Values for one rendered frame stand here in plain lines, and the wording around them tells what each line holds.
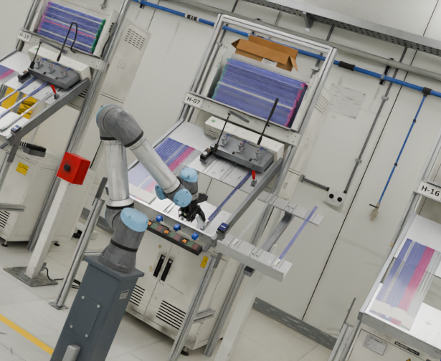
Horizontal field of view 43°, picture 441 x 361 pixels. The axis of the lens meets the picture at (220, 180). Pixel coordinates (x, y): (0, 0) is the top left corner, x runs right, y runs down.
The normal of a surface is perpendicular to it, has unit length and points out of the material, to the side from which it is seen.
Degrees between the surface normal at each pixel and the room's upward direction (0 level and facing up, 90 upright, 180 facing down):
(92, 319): 90
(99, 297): 90
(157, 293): 90
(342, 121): 90
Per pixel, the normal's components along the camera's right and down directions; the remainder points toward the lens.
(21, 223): 0.84, 0.37
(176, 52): -0.38, -0.10
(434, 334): 0.00, -0.73
